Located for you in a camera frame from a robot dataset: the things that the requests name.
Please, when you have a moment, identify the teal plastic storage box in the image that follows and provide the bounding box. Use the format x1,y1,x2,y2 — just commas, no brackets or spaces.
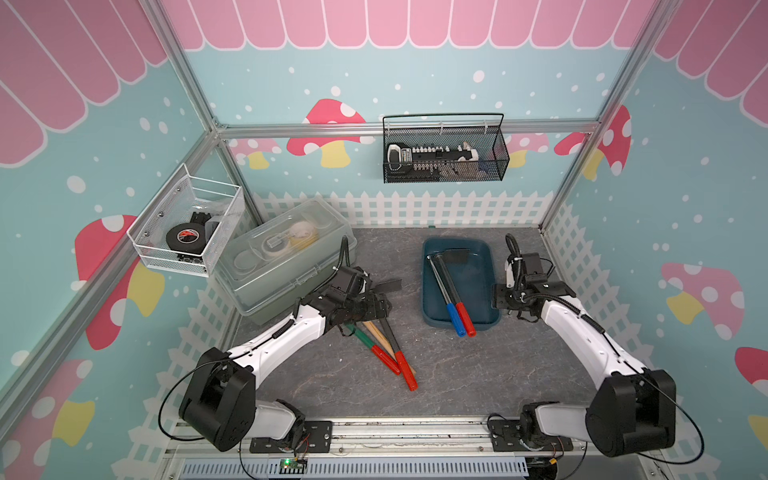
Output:
421,237,500,331

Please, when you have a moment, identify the hoe with blue grip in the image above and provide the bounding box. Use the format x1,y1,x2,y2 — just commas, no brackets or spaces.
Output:
427,255,467,337

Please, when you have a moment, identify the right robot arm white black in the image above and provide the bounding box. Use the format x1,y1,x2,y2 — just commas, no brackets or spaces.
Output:
494,253,677,457

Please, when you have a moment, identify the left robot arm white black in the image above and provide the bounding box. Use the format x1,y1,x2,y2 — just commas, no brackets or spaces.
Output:
178,266,402,451

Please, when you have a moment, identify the translucent lidded plastic container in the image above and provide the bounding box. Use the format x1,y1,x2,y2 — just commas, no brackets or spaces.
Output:
214,198,357,318

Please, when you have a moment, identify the socket bit set holder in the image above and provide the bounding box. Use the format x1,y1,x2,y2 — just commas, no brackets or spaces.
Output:
386,142,479,178

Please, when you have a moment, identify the black tape roll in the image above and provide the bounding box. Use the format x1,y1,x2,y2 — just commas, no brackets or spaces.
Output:
165,222,207,255

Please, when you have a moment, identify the small green-lit circuit board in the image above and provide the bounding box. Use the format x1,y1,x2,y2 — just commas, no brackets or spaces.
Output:
279,458,308,475

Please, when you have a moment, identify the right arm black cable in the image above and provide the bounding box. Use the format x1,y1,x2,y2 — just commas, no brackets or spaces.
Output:
599,335,706,466

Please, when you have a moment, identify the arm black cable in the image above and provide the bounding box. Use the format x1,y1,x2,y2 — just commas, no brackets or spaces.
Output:
599,335,706,466
157,359,235,444

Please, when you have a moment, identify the wooden handle hoe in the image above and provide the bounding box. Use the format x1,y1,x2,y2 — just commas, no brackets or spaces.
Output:
362,321,407,371

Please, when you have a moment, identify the green handle hoe red grip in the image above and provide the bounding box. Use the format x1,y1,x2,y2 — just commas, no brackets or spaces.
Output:
345,324,402,375

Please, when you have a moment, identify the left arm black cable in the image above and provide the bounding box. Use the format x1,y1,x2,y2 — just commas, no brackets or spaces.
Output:
157,359,235,444

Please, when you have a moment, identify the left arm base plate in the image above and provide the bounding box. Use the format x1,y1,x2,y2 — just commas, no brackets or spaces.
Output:
249,420,333,456

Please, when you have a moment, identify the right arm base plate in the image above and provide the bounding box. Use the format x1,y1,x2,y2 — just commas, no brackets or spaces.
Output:
485,415,574,457

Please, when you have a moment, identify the black wire mesh basket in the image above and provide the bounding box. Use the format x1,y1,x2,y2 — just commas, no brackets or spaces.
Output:
381,113,510,183

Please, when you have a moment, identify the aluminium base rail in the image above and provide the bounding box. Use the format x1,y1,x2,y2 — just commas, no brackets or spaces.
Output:
161,415,661,460

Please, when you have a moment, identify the grey slotted cable duct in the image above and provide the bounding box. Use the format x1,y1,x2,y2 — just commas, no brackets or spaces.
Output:
179,457,530,479

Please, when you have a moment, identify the clear wall-mounted bin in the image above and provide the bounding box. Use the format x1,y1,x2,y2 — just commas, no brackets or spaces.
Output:
127,165,245,278

